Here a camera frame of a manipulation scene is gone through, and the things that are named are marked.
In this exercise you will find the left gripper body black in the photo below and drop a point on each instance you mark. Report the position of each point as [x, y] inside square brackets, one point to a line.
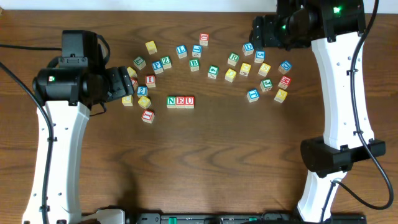
[125, 82]

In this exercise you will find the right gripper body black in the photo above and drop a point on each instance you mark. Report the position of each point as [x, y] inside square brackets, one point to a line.
[257, 32]

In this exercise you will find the green R block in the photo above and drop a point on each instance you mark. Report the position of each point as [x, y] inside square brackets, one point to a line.
[233, 59]

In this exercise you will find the green N block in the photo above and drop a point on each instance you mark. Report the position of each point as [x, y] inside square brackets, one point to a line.
[171, 102]

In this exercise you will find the red E block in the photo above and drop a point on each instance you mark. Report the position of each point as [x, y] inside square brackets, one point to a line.
[180, 101]

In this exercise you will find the red u block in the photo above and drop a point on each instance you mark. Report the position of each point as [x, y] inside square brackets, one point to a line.
[189, 102]
[204, 39]

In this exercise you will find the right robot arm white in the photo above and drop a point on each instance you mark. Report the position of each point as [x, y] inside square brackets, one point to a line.
[335, 31]

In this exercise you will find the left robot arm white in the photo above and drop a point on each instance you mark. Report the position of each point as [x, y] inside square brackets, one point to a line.
[66, 91]

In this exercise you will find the red A block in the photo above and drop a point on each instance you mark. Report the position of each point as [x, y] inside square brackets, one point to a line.
[134, 84]

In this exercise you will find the yellow s block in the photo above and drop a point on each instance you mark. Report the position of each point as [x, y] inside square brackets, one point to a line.
[264, 69]
[132, 73]

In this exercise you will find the yellow C block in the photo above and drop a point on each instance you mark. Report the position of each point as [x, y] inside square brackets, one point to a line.
[127, 100]

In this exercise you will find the blue 2 block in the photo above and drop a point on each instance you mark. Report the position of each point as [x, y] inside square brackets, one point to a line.
[142, 91]

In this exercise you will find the blue 5 block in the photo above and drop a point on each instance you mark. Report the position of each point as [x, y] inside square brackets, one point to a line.
[259, 56]

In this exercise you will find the blue D block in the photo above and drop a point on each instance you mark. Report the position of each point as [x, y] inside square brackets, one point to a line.
[248, 49]

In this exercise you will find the yellow O block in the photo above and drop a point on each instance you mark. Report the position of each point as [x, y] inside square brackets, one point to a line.
[144, 102]

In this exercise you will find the green 7 block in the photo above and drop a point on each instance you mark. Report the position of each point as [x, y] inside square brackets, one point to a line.
[139, 62]

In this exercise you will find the red I block upper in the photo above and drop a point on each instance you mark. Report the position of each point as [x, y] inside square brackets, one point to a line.
[150, 81]

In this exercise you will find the red i block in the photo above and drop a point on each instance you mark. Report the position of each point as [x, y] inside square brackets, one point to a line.
[150, 81]
[148, 116]

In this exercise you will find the yellow S block right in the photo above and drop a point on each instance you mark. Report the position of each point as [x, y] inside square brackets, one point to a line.
[264, 69]

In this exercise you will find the blue Q block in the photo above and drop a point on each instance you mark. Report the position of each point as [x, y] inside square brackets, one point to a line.
[284, 67]

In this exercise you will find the blue P block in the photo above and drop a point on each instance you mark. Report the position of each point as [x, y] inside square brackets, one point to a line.
[157, 67]

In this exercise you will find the red I block lower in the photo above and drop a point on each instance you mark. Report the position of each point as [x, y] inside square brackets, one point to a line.
[148, 116]

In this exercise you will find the yellow block centre right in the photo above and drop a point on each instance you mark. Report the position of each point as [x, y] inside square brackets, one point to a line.
[245, 69]

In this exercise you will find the yellow block top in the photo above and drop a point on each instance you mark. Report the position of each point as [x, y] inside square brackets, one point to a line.
[151, 47]

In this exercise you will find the green Z block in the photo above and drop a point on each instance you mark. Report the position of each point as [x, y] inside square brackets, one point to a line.
[166, 62]

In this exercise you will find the red M block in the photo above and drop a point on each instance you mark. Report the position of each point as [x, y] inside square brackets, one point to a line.
[284, 82]

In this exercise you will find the green J block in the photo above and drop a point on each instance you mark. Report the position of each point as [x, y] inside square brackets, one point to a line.
[266, 85]

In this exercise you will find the yellow block near 4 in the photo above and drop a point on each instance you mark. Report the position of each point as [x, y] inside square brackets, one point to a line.
[230, 75]

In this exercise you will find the yellow X block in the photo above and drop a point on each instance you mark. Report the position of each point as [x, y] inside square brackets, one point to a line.
[280, 96]

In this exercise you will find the red U block top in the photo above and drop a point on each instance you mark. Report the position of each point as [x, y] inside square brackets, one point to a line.
[204, 39]

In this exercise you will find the blue T block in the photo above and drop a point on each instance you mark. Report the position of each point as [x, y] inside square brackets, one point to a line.
[252, 95]

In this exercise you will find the blue L block left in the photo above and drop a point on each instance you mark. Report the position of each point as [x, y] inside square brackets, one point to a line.
[181, 51]

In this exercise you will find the blue l block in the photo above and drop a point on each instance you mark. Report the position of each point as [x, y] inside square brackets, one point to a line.
[181, 51]
[196, 51]

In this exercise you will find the green 4 block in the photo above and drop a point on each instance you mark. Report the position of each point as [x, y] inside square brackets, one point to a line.
[213, 71]

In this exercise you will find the blue L block right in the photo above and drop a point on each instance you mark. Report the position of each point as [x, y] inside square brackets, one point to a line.
[196, 51]

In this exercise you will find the green B block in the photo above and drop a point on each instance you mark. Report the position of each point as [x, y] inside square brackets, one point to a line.
[194, 65]

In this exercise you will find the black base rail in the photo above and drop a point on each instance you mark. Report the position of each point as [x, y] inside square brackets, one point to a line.
[113, 214]

